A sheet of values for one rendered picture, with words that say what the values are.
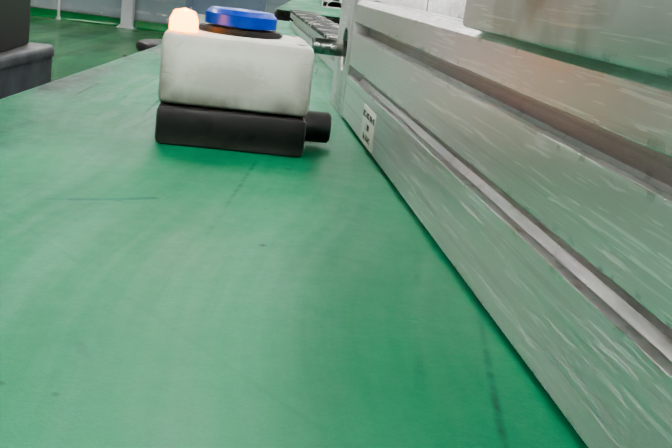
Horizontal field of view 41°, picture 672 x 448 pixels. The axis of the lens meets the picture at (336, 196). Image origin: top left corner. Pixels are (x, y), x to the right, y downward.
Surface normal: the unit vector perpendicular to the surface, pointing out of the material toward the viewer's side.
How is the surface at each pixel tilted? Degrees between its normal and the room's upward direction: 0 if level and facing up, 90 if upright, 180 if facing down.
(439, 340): 0
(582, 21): 90
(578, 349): 90
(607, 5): 90
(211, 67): 90
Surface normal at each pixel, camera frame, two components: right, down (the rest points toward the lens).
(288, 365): 0.12, -0.97
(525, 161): -0.99, -0.10
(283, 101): 0.11, 0.24
